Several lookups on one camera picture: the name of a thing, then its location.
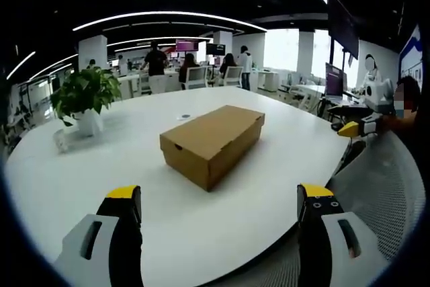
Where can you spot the white office chair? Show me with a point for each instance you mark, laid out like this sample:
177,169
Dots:
196,77
233,77

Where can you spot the grey mesh office chair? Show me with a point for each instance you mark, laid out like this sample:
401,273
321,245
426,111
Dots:
379,179

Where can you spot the large black hanging screen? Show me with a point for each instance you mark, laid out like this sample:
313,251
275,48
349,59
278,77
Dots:
342,26

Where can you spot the potted green plant white pot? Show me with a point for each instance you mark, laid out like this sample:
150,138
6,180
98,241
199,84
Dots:
85,93

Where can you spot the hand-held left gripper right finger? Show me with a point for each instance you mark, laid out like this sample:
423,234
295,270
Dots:
322,243

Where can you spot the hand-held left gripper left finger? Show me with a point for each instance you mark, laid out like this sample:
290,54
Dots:
114,240

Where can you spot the purple screen desk monitor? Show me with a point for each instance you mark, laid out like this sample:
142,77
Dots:
335,82

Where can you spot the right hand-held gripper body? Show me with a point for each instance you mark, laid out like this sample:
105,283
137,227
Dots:
378,95

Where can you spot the small grey round disc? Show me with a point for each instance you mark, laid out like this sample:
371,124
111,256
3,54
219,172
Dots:
184,117

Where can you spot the blue and white wall poster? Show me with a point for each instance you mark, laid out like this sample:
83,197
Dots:
411,55

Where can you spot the dark screen monitor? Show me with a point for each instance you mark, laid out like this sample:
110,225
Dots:
215,49

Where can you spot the person's head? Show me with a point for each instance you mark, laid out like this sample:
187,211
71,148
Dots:
408,82

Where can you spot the brown cardboard shoe box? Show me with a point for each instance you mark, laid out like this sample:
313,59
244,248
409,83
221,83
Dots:
211,139

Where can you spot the long curved ceiling light strip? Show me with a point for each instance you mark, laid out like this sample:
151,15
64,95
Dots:
168,14

